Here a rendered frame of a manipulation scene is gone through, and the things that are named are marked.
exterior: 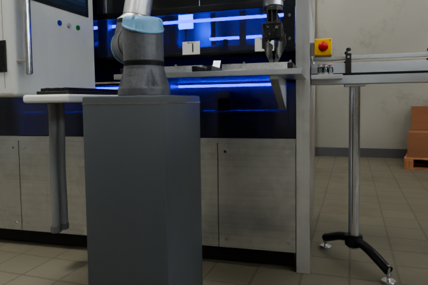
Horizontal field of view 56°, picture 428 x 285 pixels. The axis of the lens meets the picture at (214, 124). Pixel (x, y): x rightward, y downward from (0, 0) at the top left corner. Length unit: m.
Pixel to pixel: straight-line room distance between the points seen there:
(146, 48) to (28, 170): 1.38
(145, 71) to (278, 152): 0.87
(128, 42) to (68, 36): 0.76
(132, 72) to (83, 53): 0.84
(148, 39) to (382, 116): 4.77
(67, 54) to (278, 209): 1.15
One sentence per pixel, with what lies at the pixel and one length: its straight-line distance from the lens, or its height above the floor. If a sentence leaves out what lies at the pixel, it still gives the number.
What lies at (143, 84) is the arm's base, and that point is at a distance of 1.11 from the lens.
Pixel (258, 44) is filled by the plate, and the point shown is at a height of 1.02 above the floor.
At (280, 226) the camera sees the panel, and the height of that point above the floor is 0.21.
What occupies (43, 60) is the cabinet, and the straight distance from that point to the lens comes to 1.75.
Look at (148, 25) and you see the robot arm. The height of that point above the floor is 0.98.
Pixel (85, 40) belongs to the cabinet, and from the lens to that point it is 1.98.
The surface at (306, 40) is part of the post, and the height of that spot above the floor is 1.03.
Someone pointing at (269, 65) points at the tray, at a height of 0.90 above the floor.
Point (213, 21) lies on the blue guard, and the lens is 1.88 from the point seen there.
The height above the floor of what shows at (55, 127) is 0.66.
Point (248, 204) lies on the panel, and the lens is 1.87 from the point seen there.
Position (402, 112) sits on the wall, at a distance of 5.69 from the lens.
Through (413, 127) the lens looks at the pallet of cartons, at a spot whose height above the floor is 0.43.
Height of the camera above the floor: 0.77
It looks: 3 degrees down
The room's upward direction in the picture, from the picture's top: 1 degrees counter-clockwise
